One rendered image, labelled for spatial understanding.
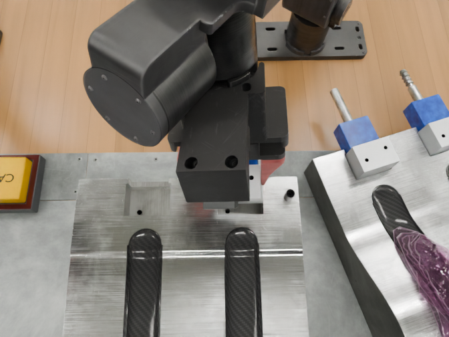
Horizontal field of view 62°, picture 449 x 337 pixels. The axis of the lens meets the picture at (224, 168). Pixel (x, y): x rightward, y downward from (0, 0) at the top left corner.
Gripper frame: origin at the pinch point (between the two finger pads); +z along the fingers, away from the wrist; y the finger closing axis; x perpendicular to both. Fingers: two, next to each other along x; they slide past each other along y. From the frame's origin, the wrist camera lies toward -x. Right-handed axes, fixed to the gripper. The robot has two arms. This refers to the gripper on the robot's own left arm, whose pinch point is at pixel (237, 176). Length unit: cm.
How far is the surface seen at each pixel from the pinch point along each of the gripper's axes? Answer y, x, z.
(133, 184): -13.2, 2.1, 3.7
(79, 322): -17.1, -13.1, 7.5
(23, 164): -29.6, 6.2, 3.8
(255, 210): 1.5, 0.6, 7.8
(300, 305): 6.2, -10.2, 10.0
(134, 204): -13.3, 0.5, 5.5
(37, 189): -28.7, 4.3, 7.1
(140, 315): -10.9, -12.0, 8.5
